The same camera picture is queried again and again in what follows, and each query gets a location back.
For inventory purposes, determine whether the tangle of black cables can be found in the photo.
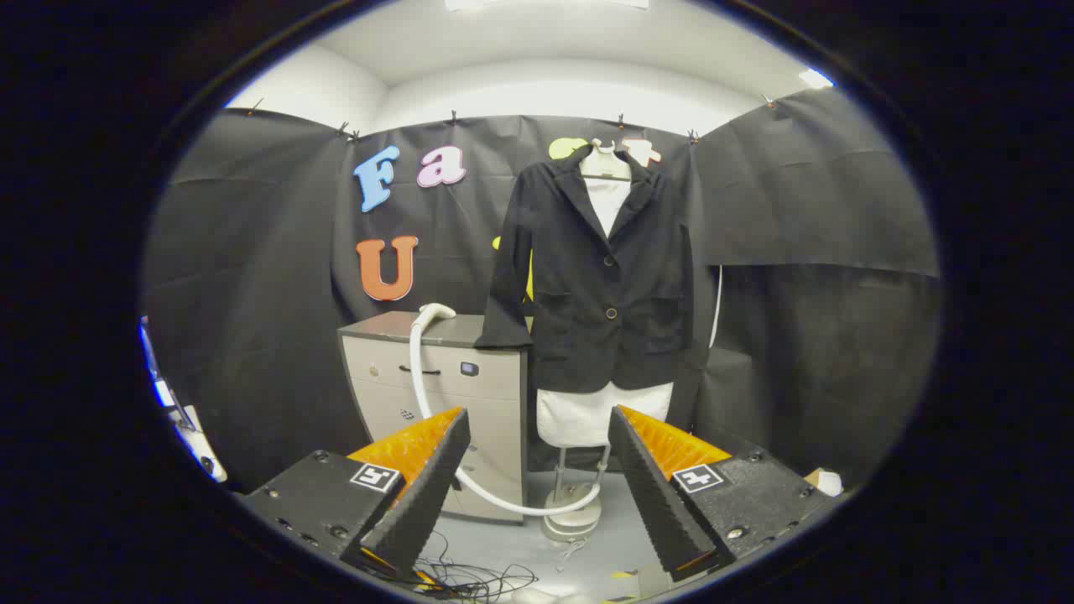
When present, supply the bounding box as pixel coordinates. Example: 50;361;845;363
415;533;540;601

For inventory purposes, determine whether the white and blue equipment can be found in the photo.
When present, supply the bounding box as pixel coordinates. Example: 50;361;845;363
138;317;229;483

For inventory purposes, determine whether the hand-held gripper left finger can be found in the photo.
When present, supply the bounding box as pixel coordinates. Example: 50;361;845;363
243;407;472;581

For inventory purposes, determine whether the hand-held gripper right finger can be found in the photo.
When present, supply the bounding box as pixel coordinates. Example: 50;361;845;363
608;405;840;584

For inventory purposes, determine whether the white garment steamer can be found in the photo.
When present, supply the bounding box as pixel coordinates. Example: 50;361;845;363
409;303;605;518

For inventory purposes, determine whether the black jacket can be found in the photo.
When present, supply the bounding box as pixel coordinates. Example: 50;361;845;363
474;144;697;395

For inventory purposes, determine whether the grey drawer cabinet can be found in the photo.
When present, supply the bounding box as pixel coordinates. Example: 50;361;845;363
338;311;531;525

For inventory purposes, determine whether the white mannequin torso on stand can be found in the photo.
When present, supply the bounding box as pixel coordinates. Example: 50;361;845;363
535;138;675;544

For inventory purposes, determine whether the black backdrop cloth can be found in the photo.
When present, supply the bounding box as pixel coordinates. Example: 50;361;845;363
141;88;942;496

